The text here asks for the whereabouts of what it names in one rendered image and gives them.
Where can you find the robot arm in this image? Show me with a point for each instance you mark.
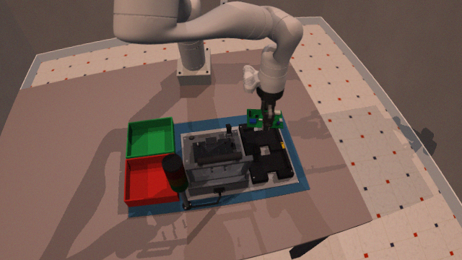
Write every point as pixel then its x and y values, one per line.
pixel 152 22

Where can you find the green bin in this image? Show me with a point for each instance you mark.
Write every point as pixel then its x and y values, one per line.
pixel 150 137

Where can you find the green circuit board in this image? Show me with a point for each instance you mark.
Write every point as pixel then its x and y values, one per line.
pixel 254 119

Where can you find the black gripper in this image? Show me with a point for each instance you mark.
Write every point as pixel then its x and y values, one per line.
pixel 268 103

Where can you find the red open-top bin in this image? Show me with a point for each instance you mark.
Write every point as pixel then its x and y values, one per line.
pixel 146 182

